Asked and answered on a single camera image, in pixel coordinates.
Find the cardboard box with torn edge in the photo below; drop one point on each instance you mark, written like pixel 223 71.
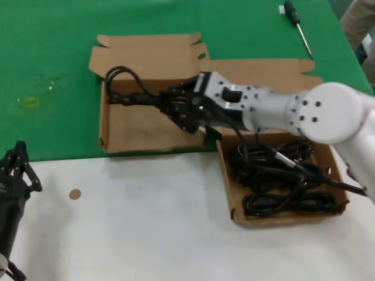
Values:
pixel 140 134

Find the larger flat cardboard box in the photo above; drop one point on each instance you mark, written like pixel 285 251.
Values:
pixel 263 68

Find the small white paper tag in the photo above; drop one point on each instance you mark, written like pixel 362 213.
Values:
pixel 281 10

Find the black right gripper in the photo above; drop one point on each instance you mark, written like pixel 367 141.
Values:
pixel 216 117

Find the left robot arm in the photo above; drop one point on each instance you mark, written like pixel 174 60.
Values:
pixel 2 262

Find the green table cloth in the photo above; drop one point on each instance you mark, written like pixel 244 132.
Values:
pixel 44 44

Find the clear plastic bag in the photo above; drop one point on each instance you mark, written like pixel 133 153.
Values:
pixel 51 85

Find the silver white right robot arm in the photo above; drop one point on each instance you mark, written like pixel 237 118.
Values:
pixel 328 114

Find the person in beige clothing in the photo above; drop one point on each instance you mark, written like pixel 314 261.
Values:
pixel 357 23

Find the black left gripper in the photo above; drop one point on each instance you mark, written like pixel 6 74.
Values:
pixel 11 210

